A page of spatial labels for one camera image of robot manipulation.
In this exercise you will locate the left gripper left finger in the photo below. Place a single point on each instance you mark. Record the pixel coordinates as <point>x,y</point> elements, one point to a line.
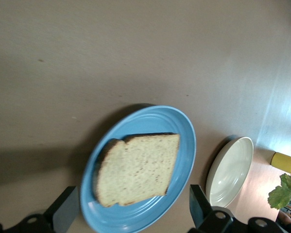
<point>62,208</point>

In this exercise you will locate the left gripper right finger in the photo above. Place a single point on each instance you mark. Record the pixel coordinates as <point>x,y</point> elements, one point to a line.
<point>197,206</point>

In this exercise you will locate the yellow mustard squeeze bottle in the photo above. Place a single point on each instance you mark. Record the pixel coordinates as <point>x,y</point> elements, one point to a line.
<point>283,161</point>

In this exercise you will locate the green lettuce leaf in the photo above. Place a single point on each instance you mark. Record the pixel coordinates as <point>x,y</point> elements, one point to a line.
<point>281,196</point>

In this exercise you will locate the toasted white bread slice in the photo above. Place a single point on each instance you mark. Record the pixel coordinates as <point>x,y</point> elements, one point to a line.
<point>138,170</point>

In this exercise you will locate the beige plate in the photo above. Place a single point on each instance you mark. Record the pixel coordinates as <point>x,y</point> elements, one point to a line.
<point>230,174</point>

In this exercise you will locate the blue plate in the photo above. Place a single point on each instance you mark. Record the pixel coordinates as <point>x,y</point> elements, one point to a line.
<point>147,121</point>

